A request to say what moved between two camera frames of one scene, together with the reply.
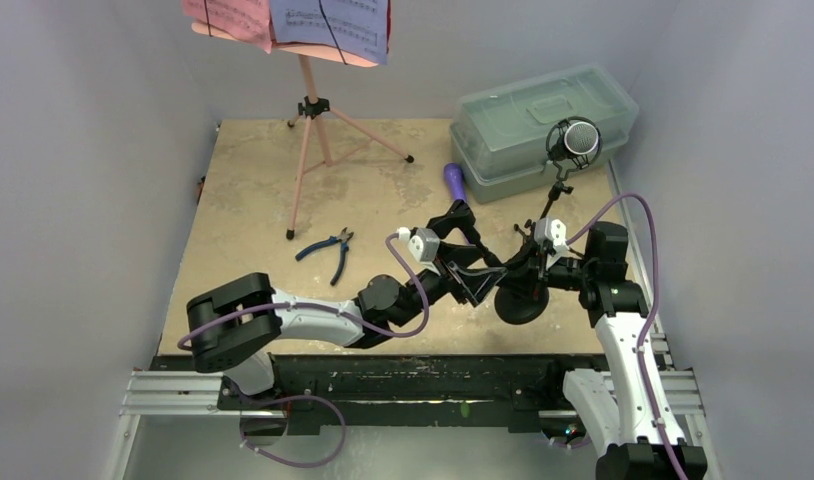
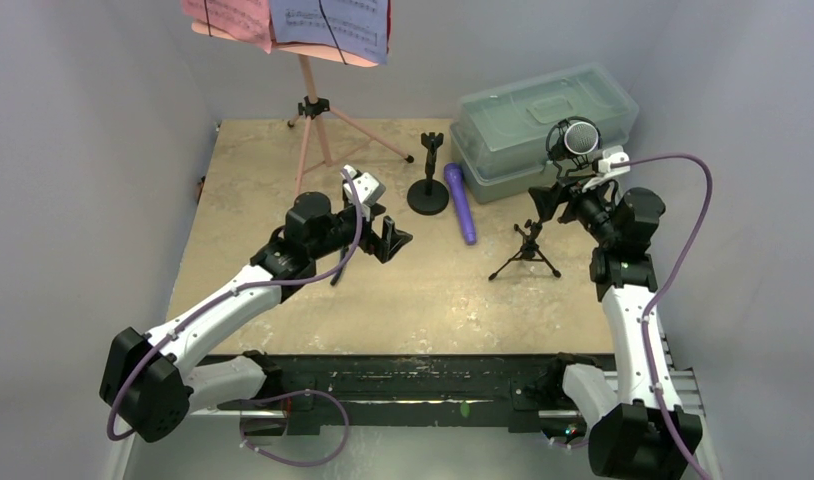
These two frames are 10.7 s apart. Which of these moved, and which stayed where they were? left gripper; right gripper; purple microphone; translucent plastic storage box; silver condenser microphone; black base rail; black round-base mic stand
Moved: right gripper; left gripper; black round-base mic stand
Stayed: translucent plastic storage box; black base rail; purple microphone; silver condenser microphone
